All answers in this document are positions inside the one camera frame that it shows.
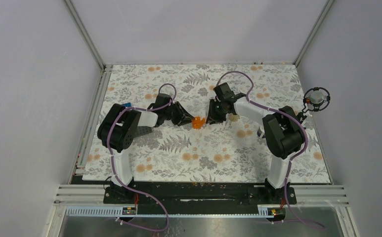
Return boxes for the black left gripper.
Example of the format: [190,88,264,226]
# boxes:
[164,102,194,126]

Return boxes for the clear pill bottle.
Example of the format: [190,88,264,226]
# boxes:
[228,114,240,122]

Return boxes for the orange pill organizer box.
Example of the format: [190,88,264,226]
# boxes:
[192,116,206,129]

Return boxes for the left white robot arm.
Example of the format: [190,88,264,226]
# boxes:
[97,93,194,203]

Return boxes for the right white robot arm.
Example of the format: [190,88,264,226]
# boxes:
[206,83,306,203]

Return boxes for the floral patterned mat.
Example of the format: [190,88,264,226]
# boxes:
[81,64,332,184]

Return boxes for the grey studded baseplate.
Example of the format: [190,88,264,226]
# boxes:
[134,126,153,138]

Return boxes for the microphone on black stand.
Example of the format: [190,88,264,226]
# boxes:
[297,87,331,122]

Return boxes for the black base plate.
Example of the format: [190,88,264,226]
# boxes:
[103,181,297,215]

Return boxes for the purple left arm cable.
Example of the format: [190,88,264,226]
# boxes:
[106,83,177,233]

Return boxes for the aluminium frame rail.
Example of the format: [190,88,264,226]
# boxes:
[54,185,349,218]

